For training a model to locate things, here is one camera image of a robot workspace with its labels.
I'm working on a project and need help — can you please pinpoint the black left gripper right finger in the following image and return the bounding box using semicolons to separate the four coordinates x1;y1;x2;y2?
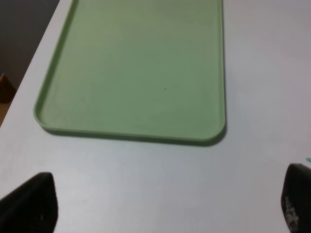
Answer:
281;164;311;233

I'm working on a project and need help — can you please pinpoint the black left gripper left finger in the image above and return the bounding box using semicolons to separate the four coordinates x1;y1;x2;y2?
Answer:
0;172;58;233

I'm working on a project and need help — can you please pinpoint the green plastic tray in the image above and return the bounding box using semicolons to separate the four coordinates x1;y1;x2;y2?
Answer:
34;0;226;145

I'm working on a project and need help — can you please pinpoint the brown wooden box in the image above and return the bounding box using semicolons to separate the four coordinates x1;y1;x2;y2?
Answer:
0;73;16;103

